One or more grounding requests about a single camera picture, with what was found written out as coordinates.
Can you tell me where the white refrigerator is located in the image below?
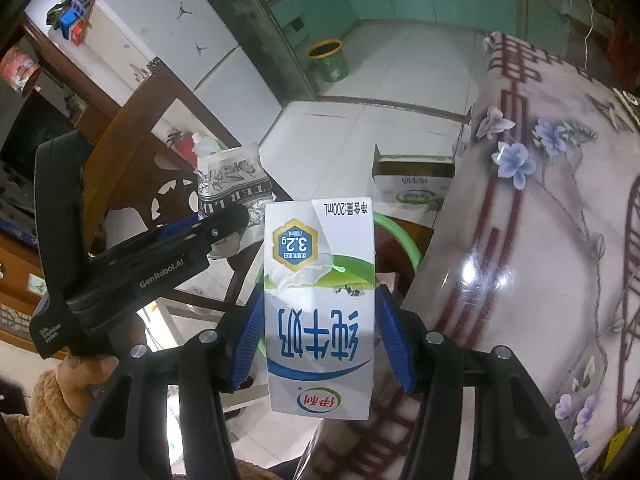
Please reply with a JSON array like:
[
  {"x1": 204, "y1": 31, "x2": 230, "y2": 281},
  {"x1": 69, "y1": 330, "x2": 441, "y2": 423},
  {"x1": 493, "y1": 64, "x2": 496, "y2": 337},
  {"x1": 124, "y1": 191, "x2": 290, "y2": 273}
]
[{"x1": 25, "y1": 0, "x2": 283, "y2": 161}]

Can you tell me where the patterned round tin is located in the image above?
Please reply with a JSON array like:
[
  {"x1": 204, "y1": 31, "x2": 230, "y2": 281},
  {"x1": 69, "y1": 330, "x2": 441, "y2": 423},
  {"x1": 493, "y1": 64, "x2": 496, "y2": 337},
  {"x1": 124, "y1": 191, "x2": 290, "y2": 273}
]
[{"x1": 0, "y1": 45, "x2": 41, "y2": 96}]

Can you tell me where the red canister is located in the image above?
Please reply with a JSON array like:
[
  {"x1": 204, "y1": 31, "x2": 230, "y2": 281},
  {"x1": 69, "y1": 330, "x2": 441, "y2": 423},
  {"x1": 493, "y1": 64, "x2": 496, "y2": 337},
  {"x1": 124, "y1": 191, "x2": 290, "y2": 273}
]
[{"x1": 170, "y1": 135, "x2": 198, "y2": 166}]

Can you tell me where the small green waste bin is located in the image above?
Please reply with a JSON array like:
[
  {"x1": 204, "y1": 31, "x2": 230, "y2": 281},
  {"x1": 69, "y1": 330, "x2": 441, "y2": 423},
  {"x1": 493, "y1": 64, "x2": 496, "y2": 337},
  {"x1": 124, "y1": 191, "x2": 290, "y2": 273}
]
[{"x1": 306, "y1": 38, "x2": 349, "y2": 83}]

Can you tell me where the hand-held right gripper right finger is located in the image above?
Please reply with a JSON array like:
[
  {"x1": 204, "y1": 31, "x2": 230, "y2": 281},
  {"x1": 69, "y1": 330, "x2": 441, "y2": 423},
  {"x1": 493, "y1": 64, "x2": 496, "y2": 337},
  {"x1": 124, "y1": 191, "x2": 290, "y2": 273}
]
[{"x1": 375, "y1": 285, "x2": 583, "y2": 480}]

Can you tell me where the open cardboard box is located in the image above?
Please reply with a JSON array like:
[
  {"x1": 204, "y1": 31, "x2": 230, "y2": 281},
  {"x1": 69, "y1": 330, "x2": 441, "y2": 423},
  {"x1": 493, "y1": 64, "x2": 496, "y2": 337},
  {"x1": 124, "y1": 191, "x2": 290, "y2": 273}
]
[{"x1": 371, "y1": 144, "x2": 457, "y2": 221}]

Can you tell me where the carved wooden chair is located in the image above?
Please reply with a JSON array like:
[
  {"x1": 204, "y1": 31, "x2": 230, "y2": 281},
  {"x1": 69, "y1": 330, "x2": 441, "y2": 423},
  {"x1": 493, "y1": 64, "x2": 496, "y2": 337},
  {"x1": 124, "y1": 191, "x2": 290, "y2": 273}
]
[{"x1": 80, "y1": 57, "x2": 266, "y2": 321}]

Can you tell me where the red bucket with green rim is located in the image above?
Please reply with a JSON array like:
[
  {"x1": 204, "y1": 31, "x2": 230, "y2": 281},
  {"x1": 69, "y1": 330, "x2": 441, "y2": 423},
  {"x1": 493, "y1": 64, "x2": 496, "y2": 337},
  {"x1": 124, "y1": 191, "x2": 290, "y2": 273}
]
[{"x1": 252, "y1": 212, "x2": 423, "y2": 361}]

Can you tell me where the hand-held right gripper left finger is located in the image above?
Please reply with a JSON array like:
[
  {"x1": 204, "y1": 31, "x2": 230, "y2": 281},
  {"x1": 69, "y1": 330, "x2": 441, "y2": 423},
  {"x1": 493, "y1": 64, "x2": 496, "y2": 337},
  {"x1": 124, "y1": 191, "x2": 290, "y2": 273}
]
[{"x1": 62, "y1": 287, "x2": 266, "y2": 480}]

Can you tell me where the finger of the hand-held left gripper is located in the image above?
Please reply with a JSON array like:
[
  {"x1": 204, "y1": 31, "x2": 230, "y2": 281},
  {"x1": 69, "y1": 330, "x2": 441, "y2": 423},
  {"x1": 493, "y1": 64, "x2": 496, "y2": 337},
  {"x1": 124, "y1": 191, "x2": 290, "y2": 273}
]
[{"x1": 102, "y1": 205, "x2": 251, "y2": 273}]

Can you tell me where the white milk carton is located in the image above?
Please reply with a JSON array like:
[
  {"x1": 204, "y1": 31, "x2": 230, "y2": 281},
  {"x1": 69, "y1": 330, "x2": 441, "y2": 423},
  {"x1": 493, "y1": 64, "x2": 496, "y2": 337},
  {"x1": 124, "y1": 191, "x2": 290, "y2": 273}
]
[{"x1": 262, "y1": 196, "x2": 377, "y2": 421}]

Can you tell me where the person's left hand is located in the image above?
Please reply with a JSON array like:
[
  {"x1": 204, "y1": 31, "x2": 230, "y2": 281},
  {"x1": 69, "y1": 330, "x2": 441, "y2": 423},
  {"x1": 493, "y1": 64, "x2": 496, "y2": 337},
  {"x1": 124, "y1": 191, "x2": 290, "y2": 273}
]
[{"x1": 54, "y1": 352, "x2": 121, "y2": 401}]

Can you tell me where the pile of colourful toy blocks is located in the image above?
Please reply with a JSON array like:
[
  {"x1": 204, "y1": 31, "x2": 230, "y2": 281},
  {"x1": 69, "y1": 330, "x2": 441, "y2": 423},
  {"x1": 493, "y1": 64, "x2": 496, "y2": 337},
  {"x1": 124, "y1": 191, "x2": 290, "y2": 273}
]
[{"x1": 46, "y1": 0, "x2": 101, "y2": 43}]

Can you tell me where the white cable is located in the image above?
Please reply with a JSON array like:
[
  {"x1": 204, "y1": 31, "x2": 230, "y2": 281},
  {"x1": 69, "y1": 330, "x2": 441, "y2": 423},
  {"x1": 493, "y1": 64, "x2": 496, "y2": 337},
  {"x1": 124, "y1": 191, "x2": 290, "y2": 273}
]
[{"x1": 582, "y1": 0, "x2": 598, "y2": 51}]

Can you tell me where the green detergent bottle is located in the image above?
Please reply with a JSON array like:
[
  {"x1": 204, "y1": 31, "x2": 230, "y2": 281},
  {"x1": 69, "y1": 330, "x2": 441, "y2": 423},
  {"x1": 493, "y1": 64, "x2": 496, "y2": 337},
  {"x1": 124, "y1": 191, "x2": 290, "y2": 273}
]
[{"x1": 192, "y1": 133, "x2": 226, "y2": 158}]

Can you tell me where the floral printed tablecloth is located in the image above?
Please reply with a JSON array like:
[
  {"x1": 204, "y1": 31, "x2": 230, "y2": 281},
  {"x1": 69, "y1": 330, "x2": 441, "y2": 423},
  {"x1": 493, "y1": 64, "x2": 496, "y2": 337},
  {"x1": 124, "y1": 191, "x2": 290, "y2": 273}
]
[{"x1": 305, "y1": 31, "x2": 640, "y2": 480}]

